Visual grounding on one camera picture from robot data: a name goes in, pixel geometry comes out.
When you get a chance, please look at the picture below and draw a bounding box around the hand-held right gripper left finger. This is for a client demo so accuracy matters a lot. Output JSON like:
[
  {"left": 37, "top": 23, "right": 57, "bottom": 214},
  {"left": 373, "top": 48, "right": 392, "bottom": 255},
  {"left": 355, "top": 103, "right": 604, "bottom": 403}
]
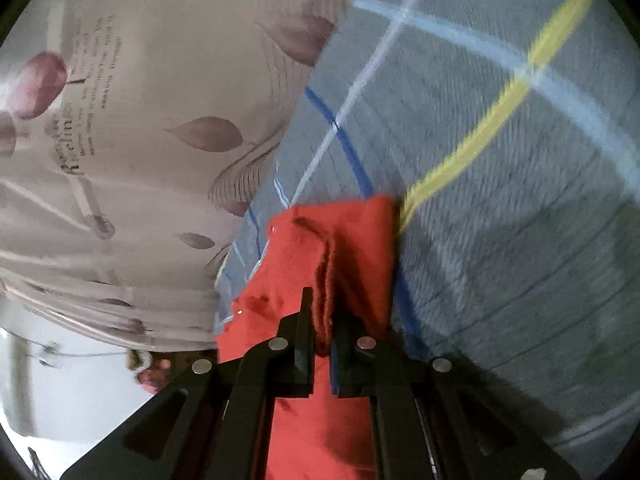
[{"left": 60, "top": 287, "right": 315, "bottom": 480}]

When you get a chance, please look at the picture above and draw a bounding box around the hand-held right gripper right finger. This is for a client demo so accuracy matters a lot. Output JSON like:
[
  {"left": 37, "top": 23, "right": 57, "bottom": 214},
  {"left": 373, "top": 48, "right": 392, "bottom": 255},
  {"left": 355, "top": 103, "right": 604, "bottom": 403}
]
[{"left": 330, "top": 317, "right": 582, "bottom": 480}]

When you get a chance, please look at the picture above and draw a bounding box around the red knit garment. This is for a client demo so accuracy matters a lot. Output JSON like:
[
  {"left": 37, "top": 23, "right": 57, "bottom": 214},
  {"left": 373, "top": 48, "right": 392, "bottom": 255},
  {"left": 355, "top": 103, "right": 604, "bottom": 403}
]
[{"left": 215, "top": 195, "right": 418, "bottom": 480}]

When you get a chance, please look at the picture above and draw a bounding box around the floral patterned object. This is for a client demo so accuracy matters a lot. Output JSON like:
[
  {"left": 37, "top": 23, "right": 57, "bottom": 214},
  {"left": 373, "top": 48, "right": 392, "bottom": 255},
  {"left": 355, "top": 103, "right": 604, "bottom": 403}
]
[{"left": 126, "top": 349, "right": 175, "bottom": 397}]

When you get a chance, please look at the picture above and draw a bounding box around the grey plaid blanket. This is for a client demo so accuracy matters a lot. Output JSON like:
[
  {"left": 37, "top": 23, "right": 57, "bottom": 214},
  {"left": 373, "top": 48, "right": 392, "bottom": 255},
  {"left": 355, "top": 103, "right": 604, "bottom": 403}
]
[{"left": 215, "top": 0, "right": 640, "bottom": 480}]

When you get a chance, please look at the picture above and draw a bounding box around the beige leaf print curtain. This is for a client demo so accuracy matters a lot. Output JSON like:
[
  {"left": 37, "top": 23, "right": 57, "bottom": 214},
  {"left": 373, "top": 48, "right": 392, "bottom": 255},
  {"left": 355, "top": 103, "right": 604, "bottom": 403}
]
[{"left": 0, "top": 0, "right": 381, "bottom": 353}]

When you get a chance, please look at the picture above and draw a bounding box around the thin wall cord with hook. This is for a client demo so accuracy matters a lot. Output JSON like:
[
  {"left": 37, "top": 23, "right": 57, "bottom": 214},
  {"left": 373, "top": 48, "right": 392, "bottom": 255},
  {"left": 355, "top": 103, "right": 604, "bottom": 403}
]
[{"left": 27, "top": 339, "right": 128, "bottom": 368}]

